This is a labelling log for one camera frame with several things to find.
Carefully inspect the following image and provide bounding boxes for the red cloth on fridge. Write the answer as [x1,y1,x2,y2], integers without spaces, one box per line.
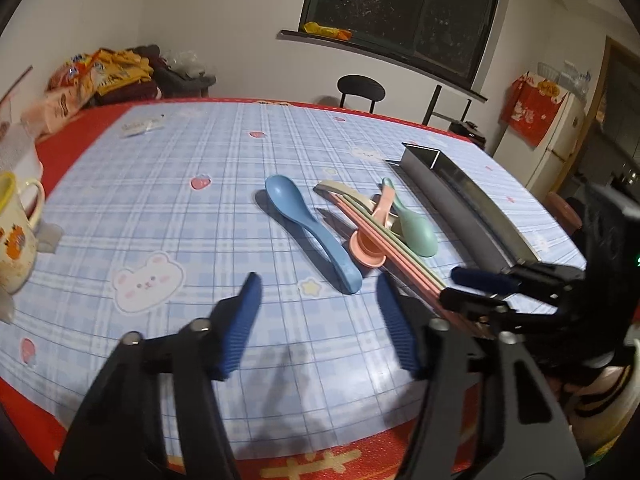
[500,72,568,148]

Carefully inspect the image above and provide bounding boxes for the black folding stand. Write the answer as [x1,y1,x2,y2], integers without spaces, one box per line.
[422,84,486,151]

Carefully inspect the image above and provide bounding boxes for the blue plastic spoon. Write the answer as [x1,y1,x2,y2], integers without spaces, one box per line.
[265,174,362,294]

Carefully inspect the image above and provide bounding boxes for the black round chair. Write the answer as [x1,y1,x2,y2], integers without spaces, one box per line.
[336,75,386,114]

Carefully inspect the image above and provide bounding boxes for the yellow packet on sill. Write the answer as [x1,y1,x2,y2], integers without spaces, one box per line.
[303,22,352,41]

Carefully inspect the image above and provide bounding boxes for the blue plaid table mat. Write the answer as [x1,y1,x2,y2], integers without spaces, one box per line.
[0,100,587,461]

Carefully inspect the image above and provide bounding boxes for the white refrigerator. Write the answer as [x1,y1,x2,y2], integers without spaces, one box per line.
[494,89,585,200]

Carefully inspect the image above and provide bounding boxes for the white lidded container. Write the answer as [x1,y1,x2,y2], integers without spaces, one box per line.
[0,121,46,212]

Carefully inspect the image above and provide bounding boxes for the pink chopstick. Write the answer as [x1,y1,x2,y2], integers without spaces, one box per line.
[334,196,446,296]
[326,192,444,304]

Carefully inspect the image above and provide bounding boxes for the pink plastic spoon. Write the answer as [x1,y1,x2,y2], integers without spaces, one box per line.
[348,184,395,269]

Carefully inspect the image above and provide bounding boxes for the small white sachet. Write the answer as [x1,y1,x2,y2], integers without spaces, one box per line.
[119,116,165,138]

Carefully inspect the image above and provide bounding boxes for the steel utensil tray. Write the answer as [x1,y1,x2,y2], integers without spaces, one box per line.
[398,143,539,272]

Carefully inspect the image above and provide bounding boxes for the cream cartoon mug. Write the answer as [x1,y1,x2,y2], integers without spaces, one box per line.
[0,171,46,295]

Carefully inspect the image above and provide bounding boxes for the orange snack bag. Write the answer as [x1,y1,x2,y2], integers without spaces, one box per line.
[47,53,93,91]

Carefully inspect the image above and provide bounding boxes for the yellow snack bags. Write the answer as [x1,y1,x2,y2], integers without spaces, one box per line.
[89,49,153,96]

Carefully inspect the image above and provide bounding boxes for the green plastic spoon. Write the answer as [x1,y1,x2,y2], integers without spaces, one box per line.
[385,194,438,258]

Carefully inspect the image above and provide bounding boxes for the cream plastic spoon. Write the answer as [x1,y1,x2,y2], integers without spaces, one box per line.
[312,180,402,236]

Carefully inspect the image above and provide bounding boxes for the dark window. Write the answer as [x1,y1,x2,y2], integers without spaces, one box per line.
[278,0,499,99]

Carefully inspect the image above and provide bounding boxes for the pink cracker package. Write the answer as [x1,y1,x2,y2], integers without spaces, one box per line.
[21,87,92,136]

